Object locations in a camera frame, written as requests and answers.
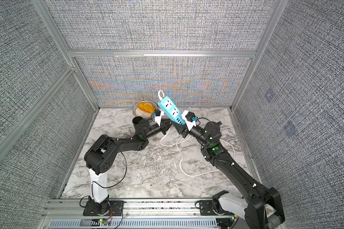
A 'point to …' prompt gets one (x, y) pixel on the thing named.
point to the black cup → (135, 120)
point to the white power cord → (178, 144)
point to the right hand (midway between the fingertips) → (176, 112)
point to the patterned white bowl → (137, 112)
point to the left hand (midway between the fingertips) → (177, 119)
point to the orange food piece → (146, 107)
